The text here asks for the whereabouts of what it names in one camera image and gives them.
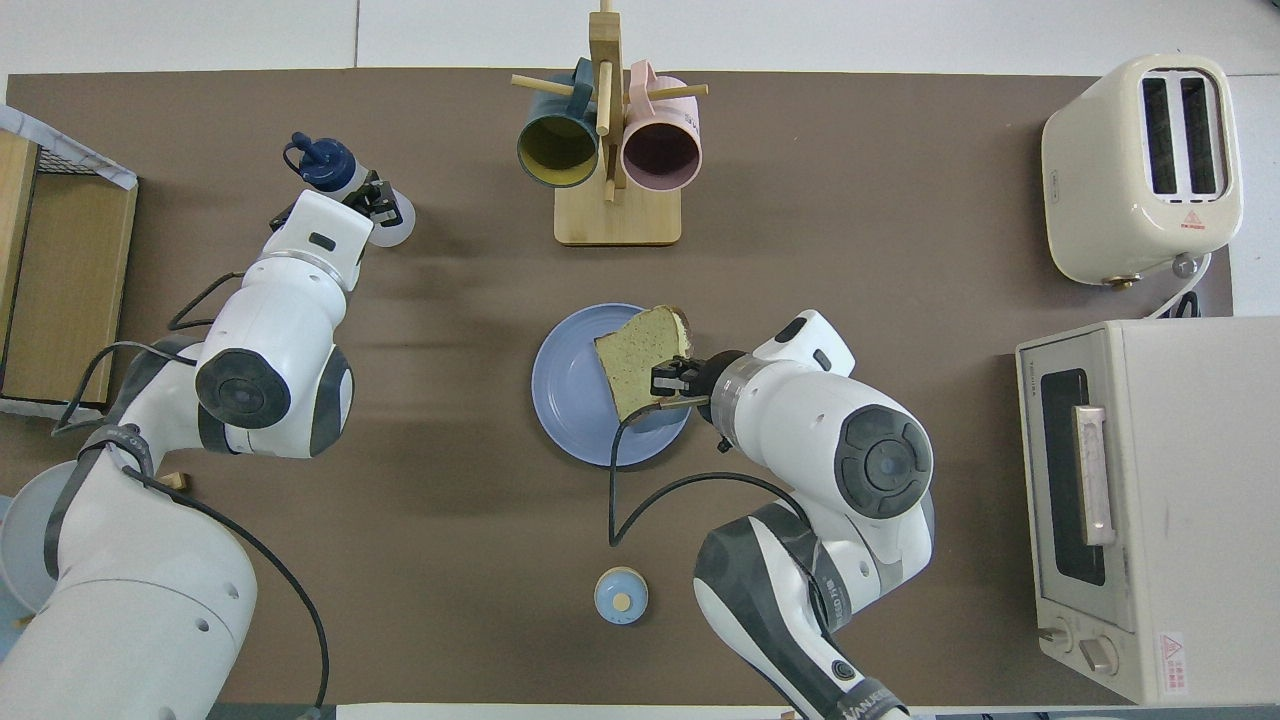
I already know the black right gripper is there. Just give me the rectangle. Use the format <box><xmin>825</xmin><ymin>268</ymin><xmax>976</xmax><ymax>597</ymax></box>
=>
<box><xmin>650</xmin><ymin>350</ymin><xmax>746</xmax><ymax>421</ymax></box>

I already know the toasted bread slice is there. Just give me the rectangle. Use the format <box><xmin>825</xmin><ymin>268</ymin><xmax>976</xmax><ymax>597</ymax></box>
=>
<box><xmin>594</xmin><ymin>305</ymin><xmax>693</xmax><ymax>423</ymax></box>

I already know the squeeze bottle with navy cap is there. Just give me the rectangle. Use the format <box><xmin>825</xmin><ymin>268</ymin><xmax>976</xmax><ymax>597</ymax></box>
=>
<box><xmin>283</xmin><ymin>132</ymin><xmax>415</xmax><ymax>249</ymax></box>

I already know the periwinkle blue plate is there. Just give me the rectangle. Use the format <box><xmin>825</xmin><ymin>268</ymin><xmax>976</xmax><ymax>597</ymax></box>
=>
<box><xmin>531</xmin><ymin>303</ymin><xmax>696</xmax><ymax>468</ymax></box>

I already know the pale grey plate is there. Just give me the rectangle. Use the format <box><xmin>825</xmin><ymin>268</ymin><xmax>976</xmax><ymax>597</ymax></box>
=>
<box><xmin>0</xmin><ymin>460</ymin><xmax>86</xmax><ymax>613</ymax></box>

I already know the wooden mug tree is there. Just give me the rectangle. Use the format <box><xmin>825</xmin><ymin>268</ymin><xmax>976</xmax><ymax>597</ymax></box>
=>
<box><xmin>511</xmin><ymin>0</ymin><xmax>709</xmax><ymax>247</ymax></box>

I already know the dark teal mug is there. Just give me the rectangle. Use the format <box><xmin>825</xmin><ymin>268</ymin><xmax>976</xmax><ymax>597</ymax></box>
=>
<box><xmin>516</xmin><ymin>57</ymin><xmax>601</xmax><ymax>189</ymax></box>

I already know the pink mug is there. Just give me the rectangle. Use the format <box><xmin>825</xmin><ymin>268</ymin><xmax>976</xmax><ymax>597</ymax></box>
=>
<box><xmin>621</xmin><ymin>60</ymin><xmax>704</xmax><ymax>194</ymax></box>

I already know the brown table mat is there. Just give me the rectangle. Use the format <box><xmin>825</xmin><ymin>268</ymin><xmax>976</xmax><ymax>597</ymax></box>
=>
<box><xmin>0</xmin><ymin>68</ymin><xmax>1233</xmax><ymax>707</ymax></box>

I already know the white paper sheet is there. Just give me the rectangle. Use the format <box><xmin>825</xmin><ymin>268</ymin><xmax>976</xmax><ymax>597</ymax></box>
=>
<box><xmin>0</xmin><ymin>397</ymin><xmax>106</xmax><ymax>427</ymax></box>

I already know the cream toaster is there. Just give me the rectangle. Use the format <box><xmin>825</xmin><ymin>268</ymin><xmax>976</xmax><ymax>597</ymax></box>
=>
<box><xmin>1041</xmin><ymin>54</ymin><xmax>1244</xmax><ymax>287</ymax></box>

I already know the white toaster oven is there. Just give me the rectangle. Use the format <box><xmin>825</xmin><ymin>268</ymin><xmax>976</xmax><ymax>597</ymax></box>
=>
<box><xmin>1015</xmin><ymin>318</ymin><xmax>1280</xmax><ymax>705</ymax></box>

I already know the wooden shelf with wire basket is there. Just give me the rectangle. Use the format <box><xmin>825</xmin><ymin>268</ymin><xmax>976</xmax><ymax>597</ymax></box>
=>
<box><xmin>0</xmin><ymin>130</ymin><xmax>139</xmax><ymax>406</ymax></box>

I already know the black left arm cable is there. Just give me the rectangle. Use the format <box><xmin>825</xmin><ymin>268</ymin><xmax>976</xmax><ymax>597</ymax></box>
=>
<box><xmin>50</xmin><ymin>272</ymin><xmax>331</xmax><ymax>716</ymax></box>

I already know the white toaster power cord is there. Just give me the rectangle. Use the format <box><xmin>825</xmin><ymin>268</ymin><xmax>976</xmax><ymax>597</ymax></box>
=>
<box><xmin>1148</xmin><ymin>252</ymin><xmax>1216</xmax><ymax>321</ymax></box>

